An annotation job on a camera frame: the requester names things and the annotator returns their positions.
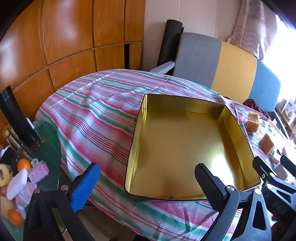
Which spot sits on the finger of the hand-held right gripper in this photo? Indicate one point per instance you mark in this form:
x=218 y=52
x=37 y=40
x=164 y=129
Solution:
x=289 y=164
x=263 y=169

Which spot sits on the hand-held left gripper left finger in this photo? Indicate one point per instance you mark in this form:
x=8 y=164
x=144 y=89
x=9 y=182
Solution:
x=84 y=187

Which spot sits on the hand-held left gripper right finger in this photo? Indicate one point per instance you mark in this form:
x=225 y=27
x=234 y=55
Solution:
x=208 y=185

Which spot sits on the gold tin box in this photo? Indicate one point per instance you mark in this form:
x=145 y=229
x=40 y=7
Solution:
x=180 y=148

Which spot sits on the green glass table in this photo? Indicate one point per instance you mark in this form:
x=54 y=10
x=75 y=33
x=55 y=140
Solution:
x=49 y=143

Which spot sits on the dark red cloth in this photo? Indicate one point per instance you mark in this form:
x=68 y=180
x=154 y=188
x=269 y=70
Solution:
x=255 y=106

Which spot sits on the orange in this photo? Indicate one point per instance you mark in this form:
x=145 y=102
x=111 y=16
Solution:
x=24 y=164
x=15 y=216

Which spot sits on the striped tablecloth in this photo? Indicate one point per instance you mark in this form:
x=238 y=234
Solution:
x=97 y=111

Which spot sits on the yellow ribbon bundle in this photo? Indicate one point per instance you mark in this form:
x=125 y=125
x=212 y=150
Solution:
x=4 y=175

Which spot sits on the gold perfume bottle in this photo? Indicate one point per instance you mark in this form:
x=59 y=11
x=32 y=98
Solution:
x=10 y=139

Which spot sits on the black cylinder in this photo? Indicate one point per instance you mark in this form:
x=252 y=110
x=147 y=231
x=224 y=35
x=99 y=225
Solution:
x=16 y=118

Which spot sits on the grey yellow blue chair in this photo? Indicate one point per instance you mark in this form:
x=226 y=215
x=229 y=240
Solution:
x=231 y=69

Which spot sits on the pink patterned curtain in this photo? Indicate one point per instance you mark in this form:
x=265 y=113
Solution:
x=254 y=25

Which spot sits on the black rolled mat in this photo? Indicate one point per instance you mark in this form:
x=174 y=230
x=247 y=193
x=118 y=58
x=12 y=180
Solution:
x=168 y=41

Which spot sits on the wooden wardrobe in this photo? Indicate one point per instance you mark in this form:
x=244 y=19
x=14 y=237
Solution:
x=64 y=39

